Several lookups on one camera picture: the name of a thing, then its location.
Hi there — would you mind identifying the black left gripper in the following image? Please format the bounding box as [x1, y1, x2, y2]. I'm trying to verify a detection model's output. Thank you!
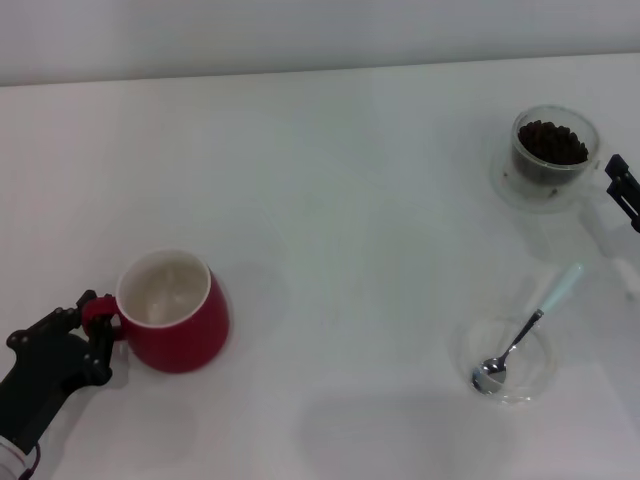
[0, 289, 115, 454]

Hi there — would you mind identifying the clear shallow glass dish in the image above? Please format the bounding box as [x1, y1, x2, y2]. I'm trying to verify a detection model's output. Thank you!
[453, 313, 559, 407]

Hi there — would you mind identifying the red ceramic mug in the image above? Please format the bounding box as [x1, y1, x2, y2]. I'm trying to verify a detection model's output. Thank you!
[82, 248, 235, 374]

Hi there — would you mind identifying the coffee bean pile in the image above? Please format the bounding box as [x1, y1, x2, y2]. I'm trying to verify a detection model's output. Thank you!
[517, 121, 590, 165]

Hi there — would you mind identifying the blue handled metal spoon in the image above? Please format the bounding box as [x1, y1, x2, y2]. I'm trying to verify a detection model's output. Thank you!
[471, 263, 585, 395]

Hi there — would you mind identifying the clear glass saucer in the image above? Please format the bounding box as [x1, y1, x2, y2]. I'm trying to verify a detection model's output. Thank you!
[489, 147, 601, 215]

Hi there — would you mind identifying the clear glass cup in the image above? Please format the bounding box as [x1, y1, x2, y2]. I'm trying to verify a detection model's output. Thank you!
[509, 104, 609, 199]

